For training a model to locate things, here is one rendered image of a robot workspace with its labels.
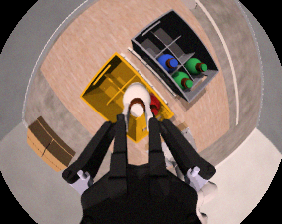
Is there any white bottle with grey label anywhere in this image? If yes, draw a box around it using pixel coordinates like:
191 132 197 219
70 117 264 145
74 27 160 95
123 82 151 117

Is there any red bottle with pink label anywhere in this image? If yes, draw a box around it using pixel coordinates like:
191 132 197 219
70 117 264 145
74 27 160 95
150 93 160 115

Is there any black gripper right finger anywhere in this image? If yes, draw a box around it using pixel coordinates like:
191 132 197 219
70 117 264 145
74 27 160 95
144 103 216 202

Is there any blue bottle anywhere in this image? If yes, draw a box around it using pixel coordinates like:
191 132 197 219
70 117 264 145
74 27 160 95
156 54 178 73

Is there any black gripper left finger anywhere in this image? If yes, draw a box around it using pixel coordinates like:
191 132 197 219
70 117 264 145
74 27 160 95
62 103 130 203

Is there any yellow crate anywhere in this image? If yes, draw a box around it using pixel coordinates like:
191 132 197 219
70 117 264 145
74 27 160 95
80 52 174 143

